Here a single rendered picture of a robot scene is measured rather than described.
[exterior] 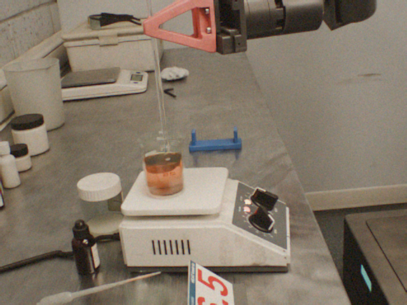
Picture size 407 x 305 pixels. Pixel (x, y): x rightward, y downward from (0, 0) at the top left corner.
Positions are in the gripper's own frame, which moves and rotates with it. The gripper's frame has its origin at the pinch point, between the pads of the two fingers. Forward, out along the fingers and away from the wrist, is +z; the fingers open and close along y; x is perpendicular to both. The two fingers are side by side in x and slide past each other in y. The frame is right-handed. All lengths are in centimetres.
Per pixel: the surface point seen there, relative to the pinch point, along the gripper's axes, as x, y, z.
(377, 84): 51, -124, -110
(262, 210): 22.3, 5.3, -9.7
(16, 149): 24, -41, 21
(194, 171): 20.1, -4.9, -4.2
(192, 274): 25.0, 11.0, 0.9
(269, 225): 23.5, 7.0, -9.8
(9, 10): 4, -105, 21
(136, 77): 26, -93, -11
